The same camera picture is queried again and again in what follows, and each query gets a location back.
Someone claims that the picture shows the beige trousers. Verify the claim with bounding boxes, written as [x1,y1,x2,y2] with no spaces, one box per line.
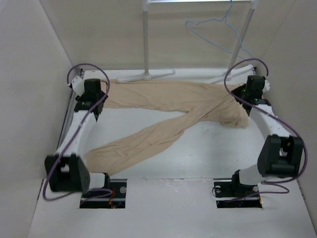
[85,80,249,175]

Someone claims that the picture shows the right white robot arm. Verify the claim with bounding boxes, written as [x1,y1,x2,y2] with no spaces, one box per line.
[229,75,304,196]

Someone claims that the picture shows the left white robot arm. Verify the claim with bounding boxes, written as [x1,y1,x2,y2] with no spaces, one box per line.
[45,77,108,192]

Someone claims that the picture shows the white clothes rack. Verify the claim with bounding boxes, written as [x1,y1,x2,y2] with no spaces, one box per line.
[117,0,259,83]

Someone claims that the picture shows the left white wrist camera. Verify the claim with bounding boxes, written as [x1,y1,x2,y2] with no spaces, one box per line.
[68,76,85,97]

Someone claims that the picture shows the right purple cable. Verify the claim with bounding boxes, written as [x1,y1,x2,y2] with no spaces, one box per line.
[223,58,309,201]

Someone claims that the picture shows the purple cable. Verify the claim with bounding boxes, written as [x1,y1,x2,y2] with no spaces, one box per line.
[42,63,113,206]
[223,58,309,201]

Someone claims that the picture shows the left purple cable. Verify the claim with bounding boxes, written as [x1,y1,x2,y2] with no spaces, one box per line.
[42,63,113,206]

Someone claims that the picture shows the blue wire hanger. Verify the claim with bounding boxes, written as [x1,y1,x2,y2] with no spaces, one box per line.
[185,0,255,59]

